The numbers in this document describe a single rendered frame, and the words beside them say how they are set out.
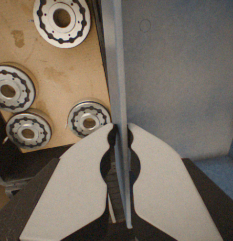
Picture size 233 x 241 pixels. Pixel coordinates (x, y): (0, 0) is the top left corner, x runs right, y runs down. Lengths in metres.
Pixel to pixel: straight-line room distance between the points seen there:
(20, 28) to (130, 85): 0.30
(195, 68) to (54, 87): 0.32
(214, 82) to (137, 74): 0.08
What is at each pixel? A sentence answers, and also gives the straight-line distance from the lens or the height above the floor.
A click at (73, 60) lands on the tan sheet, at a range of 0.41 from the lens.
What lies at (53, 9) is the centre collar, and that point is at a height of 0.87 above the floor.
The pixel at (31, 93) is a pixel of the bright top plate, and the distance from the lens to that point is 0.41.
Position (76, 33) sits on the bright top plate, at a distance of 0.37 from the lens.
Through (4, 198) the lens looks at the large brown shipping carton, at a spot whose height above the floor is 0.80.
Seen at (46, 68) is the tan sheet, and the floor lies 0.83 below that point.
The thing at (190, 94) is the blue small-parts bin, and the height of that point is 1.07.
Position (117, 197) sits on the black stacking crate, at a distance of 0.67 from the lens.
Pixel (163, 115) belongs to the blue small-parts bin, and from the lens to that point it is 0.19.
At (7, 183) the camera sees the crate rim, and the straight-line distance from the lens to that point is 0.49.
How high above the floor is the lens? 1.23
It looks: 60 degrees down
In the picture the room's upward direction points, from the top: 167 degrees clockwise
